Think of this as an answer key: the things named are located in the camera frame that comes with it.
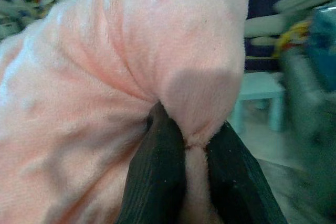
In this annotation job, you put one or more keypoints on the pink plush pillow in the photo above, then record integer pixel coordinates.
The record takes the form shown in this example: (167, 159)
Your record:
(105, 77)

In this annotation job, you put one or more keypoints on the yellow and red toy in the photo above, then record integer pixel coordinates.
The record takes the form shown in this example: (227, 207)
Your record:
(291, 37)

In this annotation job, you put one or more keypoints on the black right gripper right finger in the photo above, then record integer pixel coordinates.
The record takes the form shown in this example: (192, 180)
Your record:
(236, 187)

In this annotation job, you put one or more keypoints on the light blue child chair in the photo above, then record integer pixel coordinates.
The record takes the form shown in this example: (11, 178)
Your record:
(262, 87)

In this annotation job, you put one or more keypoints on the cream cushion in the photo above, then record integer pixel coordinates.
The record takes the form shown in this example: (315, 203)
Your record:
(262, 27)

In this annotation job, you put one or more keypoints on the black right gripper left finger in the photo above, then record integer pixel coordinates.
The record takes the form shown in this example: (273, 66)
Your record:
(155, 176)

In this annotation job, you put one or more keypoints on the green leather sofa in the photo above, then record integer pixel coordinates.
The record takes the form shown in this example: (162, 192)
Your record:
(315, 142)

